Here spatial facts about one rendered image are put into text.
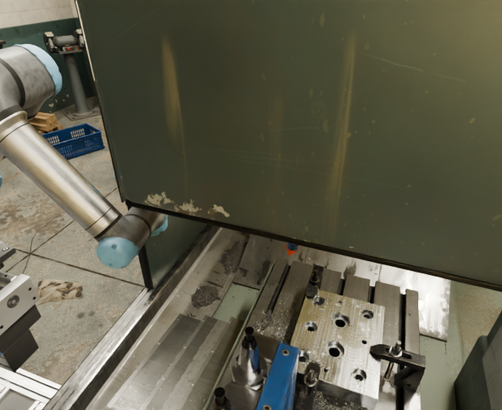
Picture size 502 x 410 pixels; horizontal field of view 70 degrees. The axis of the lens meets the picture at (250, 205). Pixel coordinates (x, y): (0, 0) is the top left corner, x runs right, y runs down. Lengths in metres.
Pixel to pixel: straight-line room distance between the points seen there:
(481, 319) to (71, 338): 2.14
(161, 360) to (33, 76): 0.93
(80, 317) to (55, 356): 0.27
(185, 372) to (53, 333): 1.41
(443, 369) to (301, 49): 1.42
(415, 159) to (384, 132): 0.03
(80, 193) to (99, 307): 1.86
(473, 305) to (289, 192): 1.66
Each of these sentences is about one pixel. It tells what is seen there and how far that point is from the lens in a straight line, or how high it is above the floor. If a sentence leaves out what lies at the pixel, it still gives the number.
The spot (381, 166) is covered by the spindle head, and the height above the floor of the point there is 1.70.
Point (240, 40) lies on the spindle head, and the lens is 0.27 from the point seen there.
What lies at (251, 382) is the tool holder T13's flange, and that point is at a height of 1.23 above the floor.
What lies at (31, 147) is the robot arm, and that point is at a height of 1.54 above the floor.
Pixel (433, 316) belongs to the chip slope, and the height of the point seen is 0.66.
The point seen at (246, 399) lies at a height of 1.22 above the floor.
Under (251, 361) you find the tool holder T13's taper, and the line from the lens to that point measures 0.66.
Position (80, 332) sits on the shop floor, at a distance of 2.50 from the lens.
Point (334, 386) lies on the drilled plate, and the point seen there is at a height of 0.98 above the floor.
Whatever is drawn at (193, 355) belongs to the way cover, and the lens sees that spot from 1.33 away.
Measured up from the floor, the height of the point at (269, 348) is 1.22.
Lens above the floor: 1.82
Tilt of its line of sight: 33 degrees down
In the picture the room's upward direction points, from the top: straight up
